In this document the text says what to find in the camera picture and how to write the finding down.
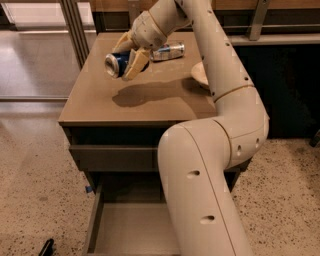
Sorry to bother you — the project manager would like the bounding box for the silver blue soda can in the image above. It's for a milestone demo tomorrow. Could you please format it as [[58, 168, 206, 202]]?
[[150, 42, 185, 62]]

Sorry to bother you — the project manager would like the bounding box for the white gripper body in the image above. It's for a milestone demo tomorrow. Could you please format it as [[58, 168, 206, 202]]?
[[130, 11, 168, 50]]

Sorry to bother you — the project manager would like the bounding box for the black object on floor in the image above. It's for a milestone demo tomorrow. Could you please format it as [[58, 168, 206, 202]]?
[[38, 238, 54, 256]]

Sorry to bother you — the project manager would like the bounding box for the wooden counter with metal brackets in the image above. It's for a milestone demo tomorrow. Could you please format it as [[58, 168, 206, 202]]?
[[88, 0, 320, 46]]

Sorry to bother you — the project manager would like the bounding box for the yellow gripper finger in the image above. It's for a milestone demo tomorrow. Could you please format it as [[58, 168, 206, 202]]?
[[122, 47, 150, 81], [112, 31, 136, 53]]

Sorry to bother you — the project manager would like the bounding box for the blue tape piece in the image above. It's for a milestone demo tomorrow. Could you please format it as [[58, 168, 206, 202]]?
[[85, 186, 93, 193]]

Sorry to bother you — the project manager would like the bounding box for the grey metal window frame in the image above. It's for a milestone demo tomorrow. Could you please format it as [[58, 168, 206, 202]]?
[[0, 0, 89, 102]]

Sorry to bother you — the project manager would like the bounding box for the grey top drawer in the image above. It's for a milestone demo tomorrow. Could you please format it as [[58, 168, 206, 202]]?
[[69, 145, 158, 172]]

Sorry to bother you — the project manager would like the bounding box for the open grey middle drawer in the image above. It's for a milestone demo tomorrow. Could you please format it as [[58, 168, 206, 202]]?
[[82, 173, 180, 256]]

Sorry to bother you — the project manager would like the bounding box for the blue pepsi can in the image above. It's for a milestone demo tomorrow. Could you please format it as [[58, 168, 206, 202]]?
[[105, 52, 129, 78]]

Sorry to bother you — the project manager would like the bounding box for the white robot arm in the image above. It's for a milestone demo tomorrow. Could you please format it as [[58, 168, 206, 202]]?
[[113, 0, 269, 256]]

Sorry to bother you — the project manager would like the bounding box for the grey drawer cabinet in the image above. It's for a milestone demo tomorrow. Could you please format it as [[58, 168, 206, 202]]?
[[58, 31, 253, 256]]

